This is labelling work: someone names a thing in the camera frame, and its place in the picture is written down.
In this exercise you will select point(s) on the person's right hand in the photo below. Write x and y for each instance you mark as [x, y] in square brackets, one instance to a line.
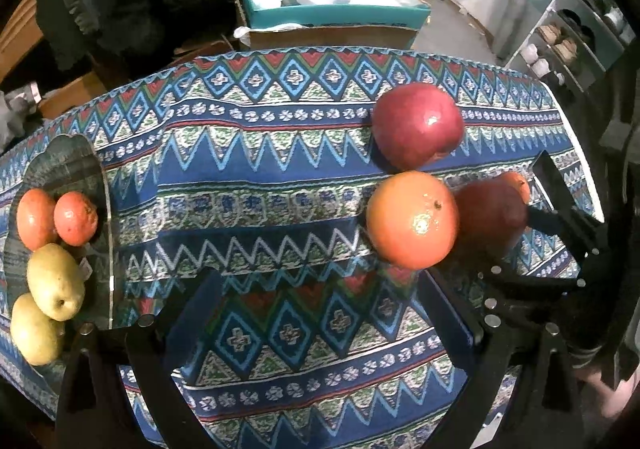
[611, 416]

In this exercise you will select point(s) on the grey shoe rack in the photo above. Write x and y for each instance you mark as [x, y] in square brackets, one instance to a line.
[573, 43]

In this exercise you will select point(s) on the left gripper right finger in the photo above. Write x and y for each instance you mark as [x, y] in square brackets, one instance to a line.
[516, 327]

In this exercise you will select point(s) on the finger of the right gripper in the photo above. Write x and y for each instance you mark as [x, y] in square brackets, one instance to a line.
[551, 182]
[576, 229]

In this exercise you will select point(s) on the grey clothes pile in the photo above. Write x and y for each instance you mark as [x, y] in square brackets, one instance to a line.
[19, 114]

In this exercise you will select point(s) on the small tangerine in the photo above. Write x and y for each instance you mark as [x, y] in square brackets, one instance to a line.
[518, 182]
[75, 218]

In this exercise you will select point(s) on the dark green glass plate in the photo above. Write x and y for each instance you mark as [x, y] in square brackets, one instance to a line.
[68, 163]

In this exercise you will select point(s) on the orange front large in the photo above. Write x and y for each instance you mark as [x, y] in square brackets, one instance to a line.
[35, 219]

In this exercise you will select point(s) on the small tangerine front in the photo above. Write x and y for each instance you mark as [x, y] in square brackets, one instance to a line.
[75, 218]

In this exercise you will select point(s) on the wooden louvered wardrobe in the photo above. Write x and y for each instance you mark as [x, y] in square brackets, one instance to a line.
[19, 37]

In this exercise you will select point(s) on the large orange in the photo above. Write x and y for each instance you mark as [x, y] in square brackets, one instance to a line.
[412, 220]

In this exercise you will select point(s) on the wooden drawer box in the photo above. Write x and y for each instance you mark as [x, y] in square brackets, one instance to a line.
[79, 92]

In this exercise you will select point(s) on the brown cardboard box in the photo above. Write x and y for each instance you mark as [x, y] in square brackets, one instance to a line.
[291, 35]

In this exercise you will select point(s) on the red apple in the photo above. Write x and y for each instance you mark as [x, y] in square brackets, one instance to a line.
[492, 217]
[416, 124]

